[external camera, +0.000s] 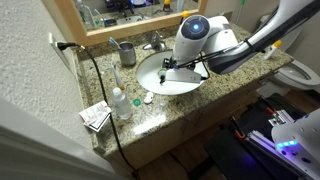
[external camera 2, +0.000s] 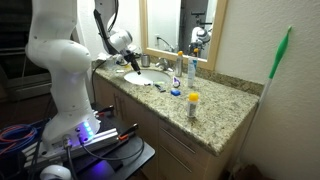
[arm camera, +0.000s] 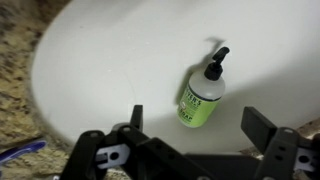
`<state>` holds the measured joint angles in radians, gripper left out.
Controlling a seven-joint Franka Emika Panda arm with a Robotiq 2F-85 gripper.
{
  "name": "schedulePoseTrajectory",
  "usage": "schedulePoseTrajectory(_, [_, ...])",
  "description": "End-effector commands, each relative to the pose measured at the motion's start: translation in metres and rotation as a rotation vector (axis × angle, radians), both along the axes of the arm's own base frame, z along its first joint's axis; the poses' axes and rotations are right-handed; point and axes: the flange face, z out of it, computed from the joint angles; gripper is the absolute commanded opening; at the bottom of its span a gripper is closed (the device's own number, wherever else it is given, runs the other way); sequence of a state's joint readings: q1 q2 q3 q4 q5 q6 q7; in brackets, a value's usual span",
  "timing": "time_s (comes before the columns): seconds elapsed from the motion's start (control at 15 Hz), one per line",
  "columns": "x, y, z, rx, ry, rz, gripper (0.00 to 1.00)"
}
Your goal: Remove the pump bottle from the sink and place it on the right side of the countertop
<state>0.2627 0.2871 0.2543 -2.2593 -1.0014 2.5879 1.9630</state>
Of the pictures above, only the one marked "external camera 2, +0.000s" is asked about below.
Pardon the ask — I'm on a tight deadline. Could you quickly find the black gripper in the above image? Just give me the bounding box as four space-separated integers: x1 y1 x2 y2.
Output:
123 49 142 76

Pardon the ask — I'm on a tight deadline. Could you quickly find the green pump bottle black pump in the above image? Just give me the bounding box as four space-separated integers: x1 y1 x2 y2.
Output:
144 81 166 87

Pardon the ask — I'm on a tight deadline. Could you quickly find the white oval sink basin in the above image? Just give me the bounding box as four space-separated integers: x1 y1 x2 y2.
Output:
123 68 172 87

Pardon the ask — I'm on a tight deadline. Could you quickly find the silver spray bottle yellow cap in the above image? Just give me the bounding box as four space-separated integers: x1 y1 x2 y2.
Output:
174 50 184 78

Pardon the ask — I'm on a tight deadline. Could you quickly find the clear spray bottle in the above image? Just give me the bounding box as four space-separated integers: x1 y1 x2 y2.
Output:
187 55 198 88

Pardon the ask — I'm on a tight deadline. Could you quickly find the white bottle yellow cap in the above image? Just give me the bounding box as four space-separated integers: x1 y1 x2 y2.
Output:
186 92 200 119

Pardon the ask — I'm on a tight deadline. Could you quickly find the stainless steel tumbler cup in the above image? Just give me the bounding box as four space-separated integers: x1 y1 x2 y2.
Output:
140 53 151 68

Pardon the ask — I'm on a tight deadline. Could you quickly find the chrome faucet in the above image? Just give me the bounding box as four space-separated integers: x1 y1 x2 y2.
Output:
155 57 174 72

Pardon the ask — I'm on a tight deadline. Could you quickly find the black orange clamp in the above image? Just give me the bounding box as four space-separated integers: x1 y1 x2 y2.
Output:
118 122 140 142
94 104 116 118

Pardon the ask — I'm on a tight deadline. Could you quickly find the wooden vanity cabinet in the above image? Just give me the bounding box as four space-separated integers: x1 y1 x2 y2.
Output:
92 73 258 180

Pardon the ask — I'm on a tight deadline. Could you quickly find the wood framed mirror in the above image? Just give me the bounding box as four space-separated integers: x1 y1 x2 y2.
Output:
139 0 229 72

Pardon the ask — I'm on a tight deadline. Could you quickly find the black robot cart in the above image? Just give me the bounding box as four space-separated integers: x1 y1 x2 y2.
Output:
0 109 156 180

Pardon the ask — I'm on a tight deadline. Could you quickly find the white round device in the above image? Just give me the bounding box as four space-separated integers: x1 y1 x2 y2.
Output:
39 164 73 180

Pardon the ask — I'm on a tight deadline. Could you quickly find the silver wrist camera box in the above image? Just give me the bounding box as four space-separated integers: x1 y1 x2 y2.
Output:
111 52 127 66

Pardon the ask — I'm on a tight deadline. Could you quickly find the dark cabinet door handle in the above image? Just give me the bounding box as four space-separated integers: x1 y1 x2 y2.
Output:
112 93 118 118

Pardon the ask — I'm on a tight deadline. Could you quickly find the black power cable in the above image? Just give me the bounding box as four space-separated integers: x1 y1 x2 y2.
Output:
90 59 108 105

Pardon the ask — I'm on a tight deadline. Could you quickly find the aluminium mounting rail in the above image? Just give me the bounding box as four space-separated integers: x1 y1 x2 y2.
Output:
21 128 121 168

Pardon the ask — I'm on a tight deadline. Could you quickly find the silver drawer handle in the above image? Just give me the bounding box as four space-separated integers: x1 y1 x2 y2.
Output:
160 143 194 174
160 126 198 155

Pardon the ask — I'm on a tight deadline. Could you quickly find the black base cable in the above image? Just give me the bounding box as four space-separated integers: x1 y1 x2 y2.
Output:
62 134 80 180
77 133 146 162

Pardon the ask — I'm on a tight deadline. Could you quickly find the blue coiled cable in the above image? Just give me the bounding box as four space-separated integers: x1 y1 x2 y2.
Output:
0 123 51 156

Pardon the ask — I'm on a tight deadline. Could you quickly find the red coiled cable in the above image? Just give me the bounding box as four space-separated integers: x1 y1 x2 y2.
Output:
0 125 38 155

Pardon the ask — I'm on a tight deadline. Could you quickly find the green handled mop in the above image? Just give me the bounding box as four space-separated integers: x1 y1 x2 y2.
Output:
229 25 294 174

